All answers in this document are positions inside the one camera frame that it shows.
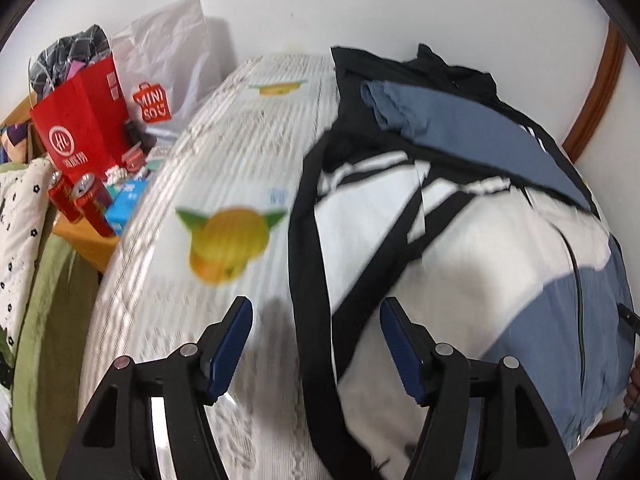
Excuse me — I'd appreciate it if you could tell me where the dark checkered cloth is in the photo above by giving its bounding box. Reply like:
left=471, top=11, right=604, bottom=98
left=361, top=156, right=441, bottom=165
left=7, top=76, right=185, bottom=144
left=29, top=24, right=113, bottom=98

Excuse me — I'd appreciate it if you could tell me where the red paper bag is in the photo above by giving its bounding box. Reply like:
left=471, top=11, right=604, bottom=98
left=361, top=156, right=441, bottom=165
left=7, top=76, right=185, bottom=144
left=30, top=55, right=140, bottom=186

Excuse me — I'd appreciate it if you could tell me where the black white blue jacket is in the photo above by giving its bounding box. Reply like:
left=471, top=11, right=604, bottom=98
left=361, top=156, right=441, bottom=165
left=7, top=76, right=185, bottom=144
left=289, top=79, right=637, bottom=480

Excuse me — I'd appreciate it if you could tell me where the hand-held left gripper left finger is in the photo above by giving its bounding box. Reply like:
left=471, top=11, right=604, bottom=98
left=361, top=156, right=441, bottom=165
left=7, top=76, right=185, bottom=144
left=55, top=296, right=255, bottom=480

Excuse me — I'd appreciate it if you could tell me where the light blue carton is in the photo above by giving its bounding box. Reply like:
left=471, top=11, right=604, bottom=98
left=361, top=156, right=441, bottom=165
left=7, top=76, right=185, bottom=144
left=104, top=179, right=151, bottom=237

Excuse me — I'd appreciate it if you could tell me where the black cloth garment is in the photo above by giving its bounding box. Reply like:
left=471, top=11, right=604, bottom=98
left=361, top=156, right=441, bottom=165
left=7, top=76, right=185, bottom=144
left=331, top=44, right=501, bottom=128

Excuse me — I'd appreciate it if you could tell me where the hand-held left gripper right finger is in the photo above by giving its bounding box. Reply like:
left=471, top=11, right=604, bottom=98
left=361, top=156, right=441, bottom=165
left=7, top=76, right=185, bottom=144
left=379, top=297, right=578, bottom=480

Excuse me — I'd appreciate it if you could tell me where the green blanket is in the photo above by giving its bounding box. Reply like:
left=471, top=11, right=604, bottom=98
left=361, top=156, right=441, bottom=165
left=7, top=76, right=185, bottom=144
left=10, top=232, right=107, bottom=480

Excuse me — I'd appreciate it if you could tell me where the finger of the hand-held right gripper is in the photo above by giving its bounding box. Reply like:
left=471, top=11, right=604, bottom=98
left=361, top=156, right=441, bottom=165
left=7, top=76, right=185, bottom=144
left=619, top=302, right=640, bottom=337

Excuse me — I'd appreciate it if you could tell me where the brown wooden door frame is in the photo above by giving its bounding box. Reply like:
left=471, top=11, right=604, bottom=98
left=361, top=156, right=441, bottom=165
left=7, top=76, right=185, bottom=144
left=562, top=22, right=629, bottom=163

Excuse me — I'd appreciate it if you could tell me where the red drink can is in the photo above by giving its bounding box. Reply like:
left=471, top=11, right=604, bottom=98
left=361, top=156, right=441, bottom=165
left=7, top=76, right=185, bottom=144
left=47, top=170, right=85, bottom=225
left=70, top=172, right=119, bottom=239

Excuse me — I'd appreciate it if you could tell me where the white plastic bag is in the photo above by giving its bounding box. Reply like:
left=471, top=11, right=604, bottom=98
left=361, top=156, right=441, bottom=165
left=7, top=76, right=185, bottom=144
left=107, top=0, right=226, bottom=136

